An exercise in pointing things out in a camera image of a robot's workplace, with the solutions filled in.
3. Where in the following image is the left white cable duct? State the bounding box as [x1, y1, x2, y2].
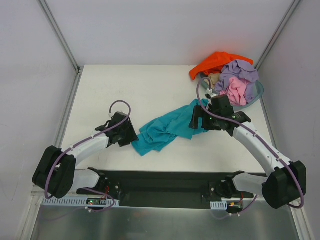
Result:
[42, 197, 120, 208]

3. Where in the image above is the left aluminium frame post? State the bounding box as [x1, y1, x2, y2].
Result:
[37, 0, 83, 74]

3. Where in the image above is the beige t shirt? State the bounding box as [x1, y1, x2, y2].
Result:
[207, 73, 221, 89]

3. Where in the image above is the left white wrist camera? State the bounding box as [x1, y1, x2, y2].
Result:
[108, 111, 127, 119]

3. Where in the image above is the right aluminium frame post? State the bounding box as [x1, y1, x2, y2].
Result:
[255, 0, 303, 70]

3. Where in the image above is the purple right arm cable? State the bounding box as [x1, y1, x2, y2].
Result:
[196, 76, 305, 209]

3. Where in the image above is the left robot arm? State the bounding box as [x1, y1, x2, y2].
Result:
[32, 111, 138, 199]

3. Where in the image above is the orange t shirt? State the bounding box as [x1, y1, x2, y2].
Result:
[189, 51, 254, 81]

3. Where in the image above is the right white cable duct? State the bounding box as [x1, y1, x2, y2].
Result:
[210, 200, 228, 211]

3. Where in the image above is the pink t shirt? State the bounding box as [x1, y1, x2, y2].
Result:
[219, 76, 250, 107]

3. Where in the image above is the grey-blue plastic basket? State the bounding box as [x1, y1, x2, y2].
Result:
[196, 73, 264, 111]

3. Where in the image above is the white cable duct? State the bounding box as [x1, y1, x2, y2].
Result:
[42, 197, 120, 208]
[210, 200, 228, 211]

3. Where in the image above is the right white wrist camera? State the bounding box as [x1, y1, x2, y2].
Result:
[205, 88, 218, 99]

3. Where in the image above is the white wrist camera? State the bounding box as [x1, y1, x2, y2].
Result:
[205, 88, 218, 99]
[108, 111, 127, 119]

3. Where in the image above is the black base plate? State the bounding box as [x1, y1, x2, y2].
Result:
[76, 168, 260, 208]

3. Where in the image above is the lilac t shirt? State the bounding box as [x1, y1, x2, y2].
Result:
[214, 59, 260, 103]

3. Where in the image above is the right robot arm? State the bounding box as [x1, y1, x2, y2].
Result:
[189, 95, 307, 209]

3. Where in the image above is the teal t shirt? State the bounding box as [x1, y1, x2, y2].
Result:
[132, 99, 207, 157]

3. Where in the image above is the aluminium frame post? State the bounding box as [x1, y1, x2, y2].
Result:
[255, 0, 303, 70]
[37, 0, 83, 74]

